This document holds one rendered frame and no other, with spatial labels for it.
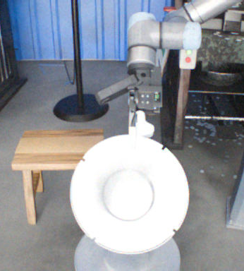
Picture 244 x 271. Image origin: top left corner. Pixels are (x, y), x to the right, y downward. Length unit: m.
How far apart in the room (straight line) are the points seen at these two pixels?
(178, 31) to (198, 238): 0.84
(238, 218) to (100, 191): 0.75
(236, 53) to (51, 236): 1.23
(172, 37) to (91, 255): 0.62
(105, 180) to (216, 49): 1.05
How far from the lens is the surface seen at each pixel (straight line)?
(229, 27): 1.68
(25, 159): 1.19
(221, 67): 2.07
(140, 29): 0.83
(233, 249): 1.33
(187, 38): 0.83
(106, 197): 0.77
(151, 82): 0.78
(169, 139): 1.81
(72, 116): 2.04
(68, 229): 1.35
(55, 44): 3.09
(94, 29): 3.00
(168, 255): 0.90
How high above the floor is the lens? 1.02
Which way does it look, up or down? 33 degrees down
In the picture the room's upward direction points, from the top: straight up
